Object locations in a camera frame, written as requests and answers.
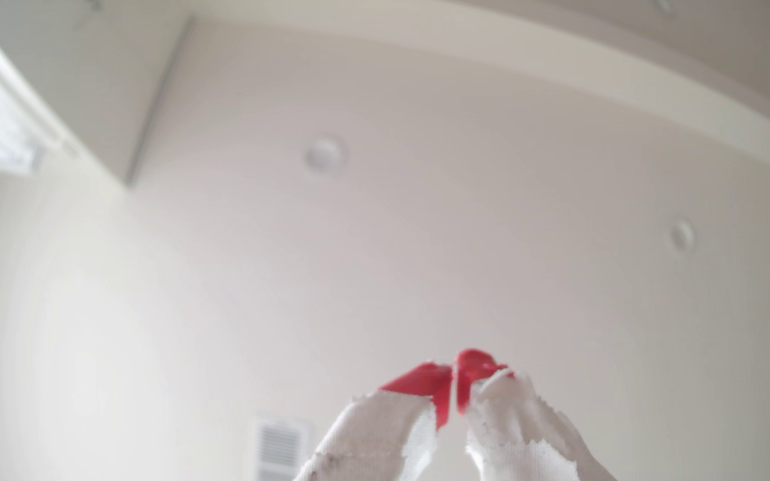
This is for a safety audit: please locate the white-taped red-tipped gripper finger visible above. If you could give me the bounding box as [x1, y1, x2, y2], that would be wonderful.
[456, 348, 617, 481]
[295, 363, 455, 481]

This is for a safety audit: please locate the white wall air vent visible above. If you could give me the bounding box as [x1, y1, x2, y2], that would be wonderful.
[253, 417, 312, 481]

